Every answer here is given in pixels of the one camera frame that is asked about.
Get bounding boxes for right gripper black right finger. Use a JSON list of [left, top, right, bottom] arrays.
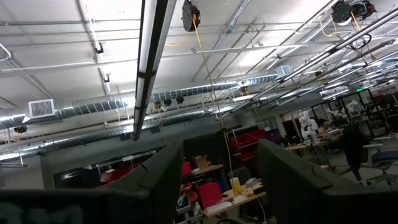
[[256, 138, 398, 224]]

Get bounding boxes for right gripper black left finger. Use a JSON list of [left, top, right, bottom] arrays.
[[0, 139, 185, 224]]

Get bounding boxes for wooden desk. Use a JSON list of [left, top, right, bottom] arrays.
[[201, 188, 267, 224]]

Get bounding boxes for yellow cup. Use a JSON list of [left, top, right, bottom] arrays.
[[229, 176, 244, 196]]

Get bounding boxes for white humanoid robot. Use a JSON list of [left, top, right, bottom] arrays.
[[297, 110, 320, 146], [325, 99, 363, 122]]

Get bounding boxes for grey office chair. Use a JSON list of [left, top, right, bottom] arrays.
[[362, 136, 398, 187]]

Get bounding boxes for red storage bins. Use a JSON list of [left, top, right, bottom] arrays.
[[229, 129, 266, 161]]

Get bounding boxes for red folder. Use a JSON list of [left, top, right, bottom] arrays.
[[197, 182, 224, 210]]

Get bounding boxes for white air vent grille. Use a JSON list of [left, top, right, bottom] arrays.
[[27, 98, 56, 119]]

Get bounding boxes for cardboard box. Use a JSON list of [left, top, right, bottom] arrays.
[[193, 154, 211, 171]]

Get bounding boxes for long ceiling light bar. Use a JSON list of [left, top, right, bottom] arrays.
[[131, 0, 178, 141]]

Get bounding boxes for silver ventilation duct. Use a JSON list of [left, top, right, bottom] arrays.
[[0, 64, 295, 131], [0, 109, 224, 161]]

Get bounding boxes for thin yellow hanging cable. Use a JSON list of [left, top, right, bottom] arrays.
[[192, 14, 239, 194]]

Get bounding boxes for black red ceiling cable reel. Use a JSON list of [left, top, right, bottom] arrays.
[[353, 0, 377, 20]]

